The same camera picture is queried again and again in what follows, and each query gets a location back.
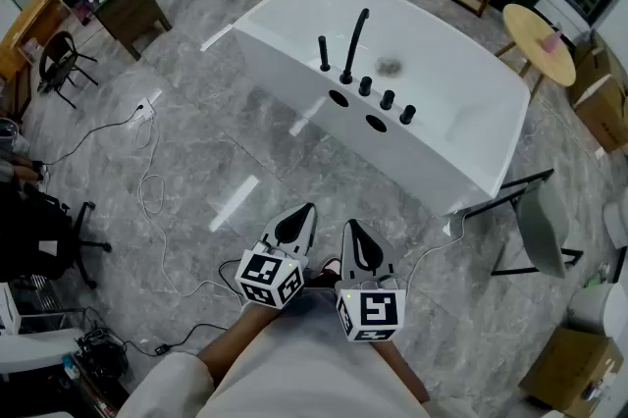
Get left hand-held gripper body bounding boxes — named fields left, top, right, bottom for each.
left=234, top=234, right=310, bottom=312

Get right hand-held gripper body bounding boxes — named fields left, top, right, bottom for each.
left=335, top=262, right=408, bottom=343

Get black handheld shower head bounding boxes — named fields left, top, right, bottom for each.
left=317, top=34, right=332, bottom=70

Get white bathtub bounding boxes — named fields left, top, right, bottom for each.
left=231, top=0, right=532, bottom=217

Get person's right forearm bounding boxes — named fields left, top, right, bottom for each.
left=368, top=339, right=432, bottom=403

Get person's left forearm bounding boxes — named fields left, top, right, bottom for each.
left=197, top=301, right=282, bottom=389

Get person's red black shoe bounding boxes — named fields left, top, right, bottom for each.
left=305, top=256, right=345, bottom=288

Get person's white clothing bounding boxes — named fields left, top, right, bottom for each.
left=116, top=287, right=492, bottom=418

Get grey chair black legs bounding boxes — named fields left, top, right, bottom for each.
left=462, top=167, right=586, bottom=281

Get white power strip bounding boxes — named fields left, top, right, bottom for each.
left=135, top=96, right=158, bottom=119

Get black equipment bundle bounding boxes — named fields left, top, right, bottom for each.
left=75, top=326, right=130, bottom=382

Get black curved faucet spout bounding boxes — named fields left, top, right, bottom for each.
left=339, top=7, right=371, bottom=85

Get cardboard box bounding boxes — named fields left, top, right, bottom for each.
left=518, top=326, right=625, bottom=418

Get white round bin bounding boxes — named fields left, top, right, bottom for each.
left=567, top=280, right=628, bottom=340

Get black office chair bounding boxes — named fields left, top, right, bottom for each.
left=0, top=179, right=113, bottom=290

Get round wooden table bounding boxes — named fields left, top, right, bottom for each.
left=494, top=3, right=577, bottom=102

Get dark wooden desk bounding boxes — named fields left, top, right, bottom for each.
left=84, top=0, right=174, bottom=62

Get stack of cardboard boxes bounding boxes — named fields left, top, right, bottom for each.
left=567, top=31, right=628, bottom=154

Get pink object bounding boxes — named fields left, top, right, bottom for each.
left=539, top=25, right=565, bottom=55

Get black metal chair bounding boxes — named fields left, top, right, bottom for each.
left=37, top=29, right=100, bottom=111

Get white cable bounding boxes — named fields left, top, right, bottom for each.
left=134, top=115, right=246, bottom=300
left=392, top=208, right=468, bottom=290

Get black cable with adapter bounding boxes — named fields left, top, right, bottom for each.
left=121, top=321, right=231, bottom=357

